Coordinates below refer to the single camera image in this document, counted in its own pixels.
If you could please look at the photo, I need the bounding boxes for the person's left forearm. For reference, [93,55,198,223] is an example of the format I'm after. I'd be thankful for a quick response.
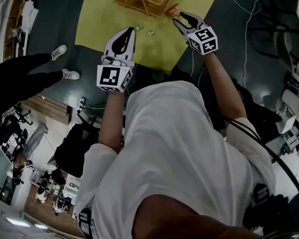
[97,91,127,155]

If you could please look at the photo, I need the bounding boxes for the black white harness strap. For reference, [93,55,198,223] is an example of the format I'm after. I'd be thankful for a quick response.
[251,183,271,209]
[77,208,93,239]

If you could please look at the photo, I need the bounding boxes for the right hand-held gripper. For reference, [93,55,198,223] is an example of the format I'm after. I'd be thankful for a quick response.
[172,11,219,56]

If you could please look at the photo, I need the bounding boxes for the orange candy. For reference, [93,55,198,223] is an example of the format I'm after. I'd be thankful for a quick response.
[167,3,184,18]

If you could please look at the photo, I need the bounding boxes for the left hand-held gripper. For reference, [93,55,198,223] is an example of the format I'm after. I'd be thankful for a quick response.
[96,27,138,93]

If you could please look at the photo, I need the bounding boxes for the black chair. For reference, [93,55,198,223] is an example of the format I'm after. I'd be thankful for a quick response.
[53,123,100,179]

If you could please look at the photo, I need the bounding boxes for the person's neck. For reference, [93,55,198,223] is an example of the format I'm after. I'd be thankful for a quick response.
[132,194,240,234]

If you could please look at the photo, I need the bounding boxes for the wooden slatted panel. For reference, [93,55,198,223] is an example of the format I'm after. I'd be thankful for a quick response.
[22,95,73,125]

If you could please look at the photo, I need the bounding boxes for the person's white shirt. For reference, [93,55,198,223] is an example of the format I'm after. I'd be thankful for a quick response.
[74,80,277,239]

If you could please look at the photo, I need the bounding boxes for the white floor cable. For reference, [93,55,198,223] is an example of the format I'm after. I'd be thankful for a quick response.
[190,0,267,88]

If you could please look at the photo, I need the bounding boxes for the black cable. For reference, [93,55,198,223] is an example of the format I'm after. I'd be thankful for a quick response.
[224,117,299,199]

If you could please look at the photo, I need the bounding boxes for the black backpack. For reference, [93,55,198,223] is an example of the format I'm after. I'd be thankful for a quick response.
[243,194,299,234]

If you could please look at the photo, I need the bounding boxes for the person's right forearm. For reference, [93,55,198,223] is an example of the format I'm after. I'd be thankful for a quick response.
[203,51,248,128]

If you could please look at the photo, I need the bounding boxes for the brown cardboard stack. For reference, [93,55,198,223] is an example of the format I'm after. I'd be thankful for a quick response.
[3,0,32,56]

